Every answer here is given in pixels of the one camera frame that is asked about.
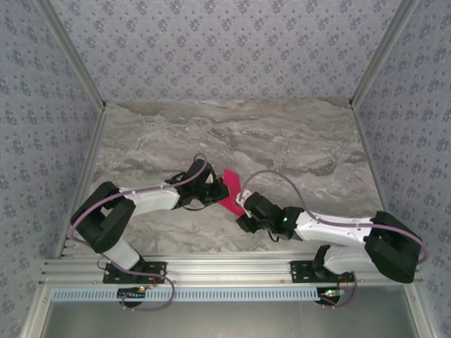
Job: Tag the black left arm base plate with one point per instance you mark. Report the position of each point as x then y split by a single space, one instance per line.
158 278

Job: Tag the aluminium frame post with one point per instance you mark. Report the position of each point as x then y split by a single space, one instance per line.
73 53
381 53

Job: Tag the small black circuit board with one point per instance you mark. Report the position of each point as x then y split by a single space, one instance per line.
331 292
130 292

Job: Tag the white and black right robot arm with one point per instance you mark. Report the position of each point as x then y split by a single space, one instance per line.
391 246

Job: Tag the aluminium side rail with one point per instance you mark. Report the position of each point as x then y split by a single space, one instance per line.
85 176
373 176

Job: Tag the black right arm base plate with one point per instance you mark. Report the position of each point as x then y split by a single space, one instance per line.
299 273

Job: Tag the pink paper sheet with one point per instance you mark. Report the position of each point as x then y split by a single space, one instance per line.
233 181

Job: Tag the aluminium mounting rail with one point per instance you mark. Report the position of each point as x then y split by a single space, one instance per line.
229 271

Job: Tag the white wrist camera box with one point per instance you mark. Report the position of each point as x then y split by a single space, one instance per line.
243 196
210 177

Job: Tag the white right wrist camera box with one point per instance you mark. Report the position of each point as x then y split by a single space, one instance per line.
243 196

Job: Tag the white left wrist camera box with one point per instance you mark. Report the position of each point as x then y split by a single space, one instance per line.
210 177

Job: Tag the grey metal sheet panel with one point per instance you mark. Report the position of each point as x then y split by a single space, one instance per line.
225 320

